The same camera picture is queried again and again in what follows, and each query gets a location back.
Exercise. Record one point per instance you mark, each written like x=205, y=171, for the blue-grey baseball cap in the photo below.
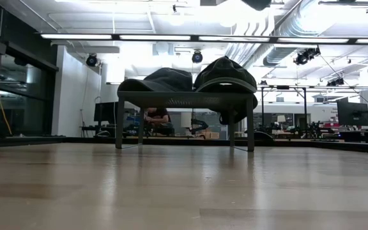
x=168, y=80

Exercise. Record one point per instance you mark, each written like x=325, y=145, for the charcoal baseball cap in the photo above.
x=241, y=115

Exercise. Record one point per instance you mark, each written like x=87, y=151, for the black baseball cap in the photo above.
x=225, y=70

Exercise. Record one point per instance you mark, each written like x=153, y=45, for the black background robot arm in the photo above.
x=200, y=124

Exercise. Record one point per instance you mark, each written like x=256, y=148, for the grey perforated metal shelf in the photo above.
x=187, y=99

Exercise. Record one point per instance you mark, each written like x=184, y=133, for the person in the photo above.
x=158, y=116

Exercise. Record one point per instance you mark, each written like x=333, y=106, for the brown cardboard box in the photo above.
x=210, y=134

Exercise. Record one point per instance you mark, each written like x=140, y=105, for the black ceiling spotlight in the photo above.
x=91, y=60
x=197, y=57

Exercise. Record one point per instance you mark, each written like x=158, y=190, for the black computer monitor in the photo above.
x=105, y=111
x=352, y=113

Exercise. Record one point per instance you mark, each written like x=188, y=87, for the long ceiling light bar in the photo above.
x=75, y=36

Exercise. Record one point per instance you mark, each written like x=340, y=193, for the black ceiling light cluster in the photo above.
x=335, y=82
x=307, y=55

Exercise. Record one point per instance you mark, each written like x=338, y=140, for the black metal rack frame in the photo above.
x=305, y=102

